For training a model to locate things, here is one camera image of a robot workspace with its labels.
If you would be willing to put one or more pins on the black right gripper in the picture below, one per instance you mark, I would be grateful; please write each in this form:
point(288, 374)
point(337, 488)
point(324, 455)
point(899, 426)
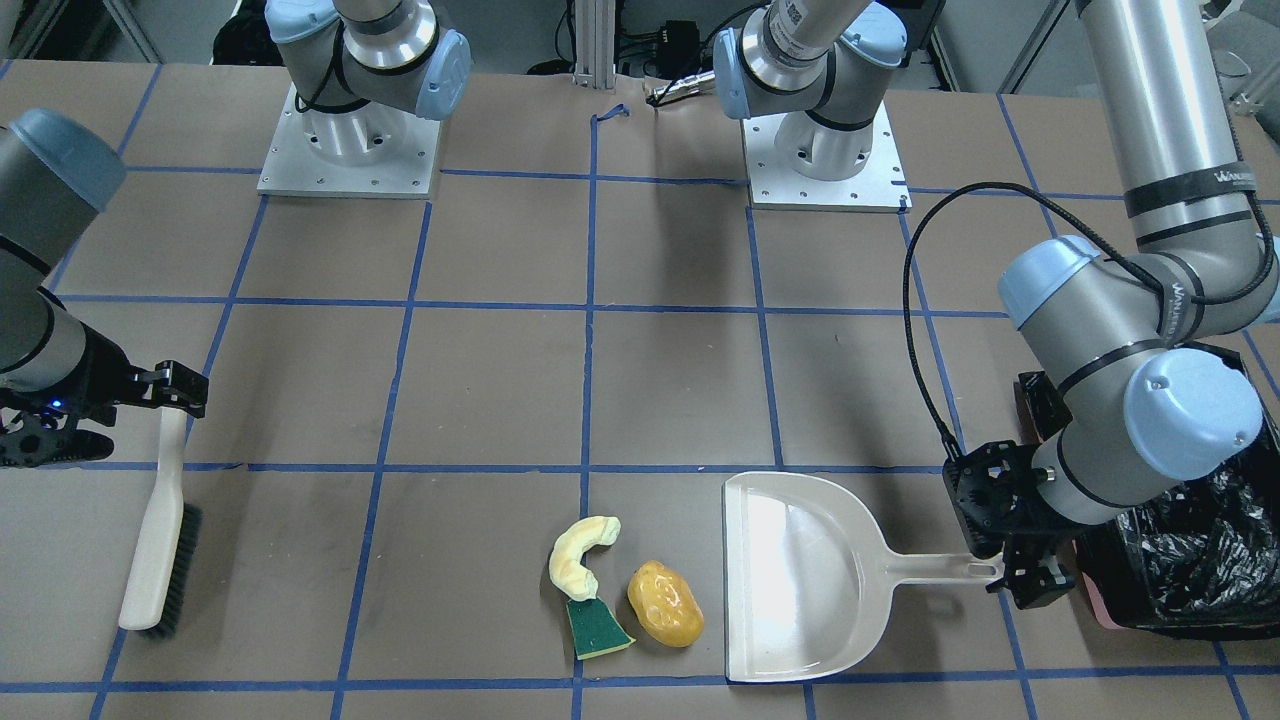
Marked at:
point(97, 372)

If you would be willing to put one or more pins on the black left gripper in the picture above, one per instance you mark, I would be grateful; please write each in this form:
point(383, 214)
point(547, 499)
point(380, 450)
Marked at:
point(1012, 497)

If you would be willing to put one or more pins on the beige hand brush black bristles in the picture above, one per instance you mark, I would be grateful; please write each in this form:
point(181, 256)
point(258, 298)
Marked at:
point(165, 547)

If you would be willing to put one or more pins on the beige plastic dustpan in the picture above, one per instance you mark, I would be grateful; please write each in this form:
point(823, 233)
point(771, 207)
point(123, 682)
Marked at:
point(809, 577)

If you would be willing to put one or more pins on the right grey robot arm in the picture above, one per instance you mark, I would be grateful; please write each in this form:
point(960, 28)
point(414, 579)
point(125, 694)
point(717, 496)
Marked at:
point(358, 68)

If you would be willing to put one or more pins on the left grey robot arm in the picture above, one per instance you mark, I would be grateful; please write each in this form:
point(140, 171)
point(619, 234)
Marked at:
point(1116, 334)

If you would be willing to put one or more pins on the black bag lined trash bin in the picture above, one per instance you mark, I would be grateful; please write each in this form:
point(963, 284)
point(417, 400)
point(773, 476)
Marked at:
point(1190, 540)

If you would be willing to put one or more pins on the green yellow sponge piece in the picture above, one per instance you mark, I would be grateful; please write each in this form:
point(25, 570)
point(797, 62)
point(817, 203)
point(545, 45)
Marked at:
point(595, 631)

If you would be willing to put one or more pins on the pale curved foam peel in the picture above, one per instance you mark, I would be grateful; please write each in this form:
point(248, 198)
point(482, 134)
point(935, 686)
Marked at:
point(565, 569)

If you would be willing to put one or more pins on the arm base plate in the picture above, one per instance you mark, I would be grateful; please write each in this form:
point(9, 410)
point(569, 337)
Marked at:
point(796, 165)
point(373, 152)

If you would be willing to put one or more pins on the aluminium frame post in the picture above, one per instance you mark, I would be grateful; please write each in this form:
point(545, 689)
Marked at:
point(595, 44)

